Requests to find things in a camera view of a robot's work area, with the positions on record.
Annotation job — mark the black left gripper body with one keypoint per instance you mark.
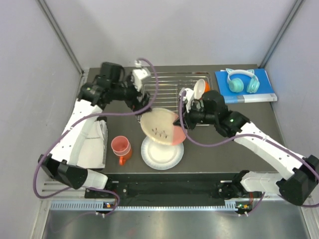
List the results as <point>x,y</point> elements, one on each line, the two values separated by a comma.
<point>128,93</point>

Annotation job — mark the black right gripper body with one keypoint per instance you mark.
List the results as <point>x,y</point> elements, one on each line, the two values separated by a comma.
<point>198,115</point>

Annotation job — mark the cream and pink plate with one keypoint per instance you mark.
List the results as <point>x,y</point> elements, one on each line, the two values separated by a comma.
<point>158,126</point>

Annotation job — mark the white and orange bowl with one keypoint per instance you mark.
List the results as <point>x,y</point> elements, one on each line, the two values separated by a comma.
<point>200,87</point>

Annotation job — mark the metal wire dish rack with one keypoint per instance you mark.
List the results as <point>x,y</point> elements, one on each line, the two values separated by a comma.
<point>170,84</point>

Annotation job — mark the white paper plate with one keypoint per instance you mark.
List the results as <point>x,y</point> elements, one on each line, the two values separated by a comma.
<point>159,156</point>

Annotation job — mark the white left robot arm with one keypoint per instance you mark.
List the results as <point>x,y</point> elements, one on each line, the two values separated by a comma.
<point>60,161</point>

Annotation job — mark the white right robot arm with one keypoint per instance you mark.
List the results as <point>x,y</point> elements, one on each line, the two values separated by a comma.
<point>296,176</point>

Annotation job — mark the pink plastic cup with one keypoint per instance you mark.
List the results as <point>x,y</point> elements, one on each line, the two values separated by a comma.
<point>120,145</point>

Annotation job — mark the orange mug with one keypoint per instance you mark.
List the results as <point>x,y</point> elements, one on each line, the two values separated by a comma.
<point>124,156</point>

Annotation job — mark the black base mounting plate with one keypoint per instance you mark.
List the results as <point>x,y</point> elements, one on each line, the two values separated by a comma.
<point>176,189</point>

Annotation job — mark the blue book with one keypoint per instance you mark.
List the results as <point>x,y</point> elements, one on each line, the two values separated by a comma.
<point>245,86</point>

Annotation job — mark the white paper booklet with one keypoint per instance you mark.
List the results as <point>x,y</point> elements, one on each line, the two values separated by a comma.
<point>92,152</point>

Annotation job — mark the grey slotted cable duct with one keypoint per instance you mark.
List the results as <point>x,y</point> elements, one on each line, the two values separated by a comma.
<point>101,206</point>

